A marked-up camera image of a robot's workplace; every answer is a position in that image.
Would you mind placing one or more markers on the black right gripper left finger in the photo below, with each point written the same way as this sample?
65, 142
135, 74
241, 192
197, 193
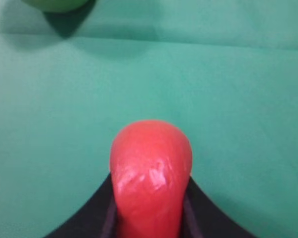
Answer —
97, 218

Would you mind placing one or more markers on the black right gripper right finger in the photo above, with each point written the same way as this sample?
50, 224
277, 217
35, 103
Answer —
203, 219

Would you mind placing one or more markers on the green table cloth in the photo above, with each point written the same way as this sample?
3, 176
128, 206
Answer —
224, 71

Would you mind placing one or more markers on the green apple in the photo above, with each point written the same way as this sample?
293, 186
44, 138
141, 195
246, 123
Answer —
56, 6

